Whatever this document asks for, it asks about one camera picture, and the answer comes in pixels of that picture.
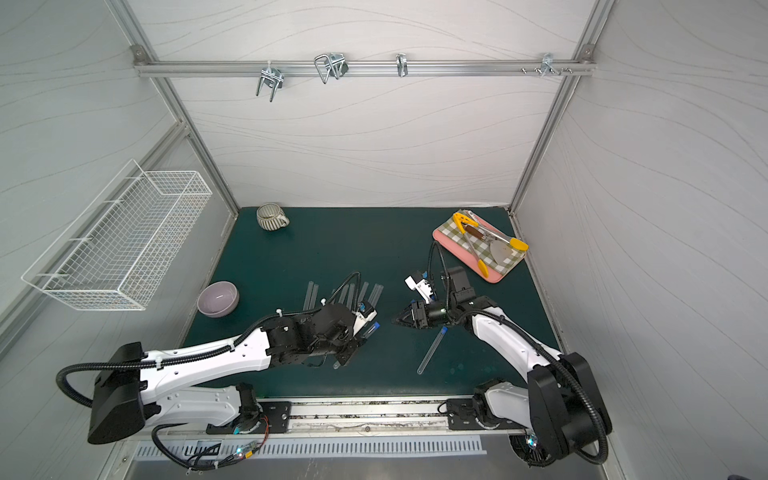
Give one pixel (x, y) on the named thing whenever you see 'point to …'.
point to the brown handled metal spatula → (500, 250)
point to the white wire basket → (117, 252)
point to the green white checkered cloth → (479, 244)
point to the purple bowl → (218, 299)
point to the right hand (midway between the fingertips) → (397, 321)
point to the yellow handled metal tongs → (466, 219)
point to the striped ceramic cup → (271, 217)
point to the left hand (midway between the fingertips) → (364, 341)
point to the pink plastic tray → (489, 224)
